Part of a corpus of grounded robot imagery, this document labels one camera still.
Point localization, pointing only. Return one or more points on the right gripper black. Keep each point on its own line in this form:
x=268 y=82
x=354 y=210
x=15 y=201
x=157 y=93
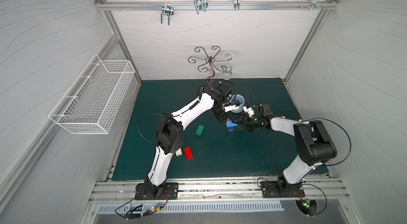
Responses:
x=249 y=122

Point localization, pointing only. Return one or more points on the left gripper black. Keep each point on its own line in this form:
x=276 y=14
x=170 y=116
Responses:
x=219 y=115

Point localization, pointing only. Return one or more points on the light blue long lego brick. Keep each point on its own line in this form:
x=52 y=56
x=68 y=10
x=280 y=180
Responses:
x=230 y=124

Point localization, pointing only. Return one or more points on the red lego brick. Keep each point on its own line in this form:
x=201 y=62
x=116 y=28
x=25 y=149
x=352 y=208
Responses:
x=188 y=153

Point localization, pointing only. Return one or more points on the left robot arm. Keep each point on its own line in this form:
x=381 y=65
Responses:
x=171 y=127

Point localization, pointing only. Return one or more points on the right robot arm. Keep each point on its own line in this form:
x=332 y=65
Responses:
x=314 y=145

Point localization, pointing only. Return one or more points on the green lego brick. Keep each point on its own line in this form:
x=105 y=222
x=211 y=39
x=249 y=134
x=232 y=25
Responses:
x=199 y=130

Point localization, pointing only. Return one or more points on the cream square lego brick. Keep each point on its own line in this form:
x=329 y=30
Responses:
x=179 y=152

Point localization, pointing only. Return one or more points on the clear wine glass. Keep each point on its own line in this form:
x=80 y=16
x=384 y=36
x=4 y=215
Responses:
x=227 y=68

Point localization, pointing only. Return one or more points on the light blue mug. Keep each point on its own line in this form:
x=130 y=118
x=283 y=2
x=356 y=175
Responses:
x=239 y=100

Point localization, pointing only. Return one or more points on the bronze scroll cup stand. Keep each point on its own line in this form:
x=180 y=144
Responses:
x=211 y=64

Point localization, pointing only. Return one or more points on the metal single hook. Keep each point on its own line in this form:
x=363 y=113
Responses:
x=236 y=5

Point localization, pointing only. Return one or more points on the metal double hook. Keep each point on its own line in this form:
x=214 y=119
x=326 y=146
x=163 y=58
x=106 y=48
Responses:
x=167 y=12
x=200 y=5

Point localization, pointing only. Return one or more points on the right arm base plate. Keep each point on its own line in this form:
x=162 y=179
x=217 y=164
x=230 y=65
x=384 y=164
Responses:
x=276 y=189

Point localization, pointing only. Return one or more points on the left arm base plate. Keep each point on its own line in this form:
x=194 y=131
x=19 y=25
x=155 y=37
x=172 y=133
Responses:
x=147 y=191

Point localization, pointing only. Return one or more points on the metal bracket hook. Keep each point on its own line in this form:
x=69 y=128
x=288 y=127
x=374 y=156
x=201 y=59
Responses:
x=313 y=5

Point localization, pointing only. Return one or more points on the white wire basket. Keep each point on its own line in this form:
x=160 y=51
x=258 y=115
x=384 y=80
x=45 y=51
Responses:
x=93 y=100

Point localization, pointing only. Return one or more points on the white vented cable duct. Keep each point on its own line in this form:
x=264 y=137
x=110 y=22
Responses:
x=196 y=207

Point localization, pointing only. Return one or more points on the aluminium front rail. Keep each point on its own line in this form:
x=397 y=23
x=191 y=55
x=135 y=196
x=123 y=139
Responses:
x=217 y=189

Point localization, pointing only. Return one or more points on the aluminium cross rail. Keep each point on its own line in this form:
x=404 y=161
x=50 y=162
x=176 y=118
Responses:
x=212 y=5

